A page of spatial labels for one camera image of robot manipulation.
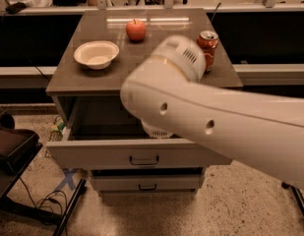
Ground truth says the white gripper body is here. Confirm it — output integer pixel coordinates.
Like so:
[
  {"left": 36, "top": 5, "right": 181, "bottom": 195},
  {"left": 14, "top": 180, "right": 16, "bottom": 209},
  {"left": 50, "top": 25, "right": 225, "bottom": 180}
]
[{"left": 142, "top": 120, "right": 173, "bottom": 139}]

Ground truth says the grey top drawer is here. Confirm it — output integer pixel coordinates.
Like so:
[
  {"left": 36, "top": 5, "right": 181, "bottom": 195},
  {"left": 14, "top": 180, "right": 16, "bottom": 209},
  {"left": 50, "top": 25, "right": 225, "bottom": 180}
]
[{"left": 47, "top": 96, "right": 231, "bottom": 170}]

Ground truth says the grey drawer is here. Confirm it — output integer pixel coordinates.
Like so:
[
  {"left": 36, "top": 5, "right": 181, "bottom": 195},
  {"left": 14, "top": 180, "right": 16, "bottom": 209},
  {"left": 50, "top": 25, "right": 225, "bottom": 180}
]
[
  {"left": 47, "top": 96, "right": 231, "bottom": 170},
  {"left": 91, "top": 174, "right": 205, "bottom": 193}
]

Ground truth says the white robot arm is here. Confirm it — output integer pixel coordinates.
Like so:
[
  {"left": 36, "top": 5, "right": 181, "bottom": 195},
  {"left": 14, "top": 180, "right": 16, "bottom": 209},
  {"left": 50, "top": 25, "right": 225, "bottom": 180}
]
[{"left": 120, "top": 35, "right": 304, "bottom": 191}]

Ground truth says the grey drawer cabinet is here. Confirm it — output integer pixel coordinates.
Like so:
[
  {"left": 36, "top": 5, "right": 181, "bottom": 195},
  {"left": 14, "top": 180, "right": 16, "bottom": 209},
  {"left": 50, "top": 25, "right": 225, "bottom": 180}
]
[{"left": 44, "top": 7, "right": 244, "bottom": 196}]

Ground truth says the grey bottom drawer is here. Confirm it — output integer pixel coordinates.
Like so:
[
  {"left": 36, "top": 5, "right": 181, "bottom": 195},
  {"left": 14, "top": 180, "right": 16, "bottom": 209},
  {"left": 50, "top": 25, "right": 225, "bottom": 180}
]
[{"left": 91, "top": 174, "right": 205, "bottom": 193}]

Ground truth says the black stand leg left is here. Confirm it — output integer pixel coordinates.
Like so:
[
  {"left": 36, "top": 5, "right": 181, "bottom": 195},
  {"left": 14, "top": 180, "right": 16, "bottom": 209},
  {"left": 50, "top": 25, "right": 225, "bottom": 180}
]
[{"left": 53, "top": 179, "right": 87, "bottom": 236}]

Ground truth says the black stand leg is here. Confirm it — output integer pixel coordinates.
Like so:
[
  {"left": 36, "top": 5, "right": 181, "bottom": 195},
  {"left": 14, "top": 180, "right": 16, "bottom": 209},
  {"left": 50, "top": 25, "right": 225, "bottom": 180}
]
[
  {"left": 281, "top": 182, "right": 304, "bottom": 217},
  {"left": 53, "top": 179, "right": 87, "bottom": 236}
]

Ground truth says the blue tape cross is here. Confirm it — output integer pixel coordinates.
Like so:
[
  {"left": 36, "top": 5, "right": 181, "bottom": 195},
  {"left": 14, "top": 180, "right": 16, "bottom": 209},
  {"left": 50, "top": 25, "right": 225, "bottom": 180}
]
[{"left": 55, "top": 168, "right": 77, "bottom": 191}]

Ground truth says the white paper bowl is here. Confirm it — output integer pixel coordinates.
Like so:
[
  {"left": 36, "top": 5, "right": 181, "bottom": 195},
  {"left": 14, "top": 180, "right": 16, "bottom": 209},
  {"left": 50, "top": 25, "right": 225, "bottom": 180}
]
[{"left": 74, "top": 40, "right": 119, "bottom": 70}]

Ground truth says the red apple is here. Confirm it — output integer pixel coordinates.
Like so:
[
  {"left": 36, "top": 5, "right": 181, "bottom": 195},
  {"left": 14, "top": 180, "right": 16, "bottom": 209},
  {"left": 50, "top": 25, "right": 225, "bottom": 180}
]
[{"left": 126, "top": 19, "right": 147, "bottom": 42}]

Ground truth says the orange soda can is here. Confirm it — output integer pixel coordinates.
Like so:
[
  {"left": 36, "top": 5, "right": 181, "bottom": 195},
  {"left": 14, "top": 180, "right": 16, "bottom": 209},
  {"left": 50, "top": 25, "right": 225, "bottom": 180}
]
[{"left": 197, "top": 30, "right": 219, "bottom": 73}]

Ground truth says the dark tray on stand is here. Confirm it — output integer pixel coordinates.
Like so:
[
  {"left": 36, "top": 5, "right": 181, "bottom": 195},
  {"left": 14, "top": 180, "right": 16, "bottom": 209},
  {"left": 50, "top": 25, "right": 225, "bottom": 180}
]
[{"left": 0, "top": 112, "right": 42, "bottom": 206}]

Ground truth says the black stand leg right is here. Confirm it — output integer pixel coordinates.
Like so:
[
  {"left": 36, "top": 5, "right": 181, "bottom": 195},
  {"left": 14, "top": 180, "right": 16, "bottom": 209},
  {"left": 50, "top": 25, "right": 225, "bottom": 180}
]
[{"left": 281, "top": 182, "right": 304, "bottom": 217}]

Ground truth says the wire mesh basket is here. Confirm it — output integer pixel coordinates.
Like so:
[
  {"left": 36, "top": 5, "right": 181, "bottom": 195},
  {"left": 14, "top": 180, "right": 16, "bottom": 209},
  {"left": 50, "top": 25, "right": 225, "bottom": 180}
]
[{"left": 48, "top": 116, "right": 65, "bottom": 142}]

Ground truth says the black floor cable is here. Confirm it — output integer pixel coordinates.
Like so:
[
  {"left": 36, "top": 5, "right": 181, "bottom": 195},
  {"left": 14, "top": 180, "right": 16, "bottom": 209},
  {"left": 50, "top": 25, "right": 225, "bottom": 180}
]
[{"left": 18, "top": 176, "right": 69, "bottom": 228}]

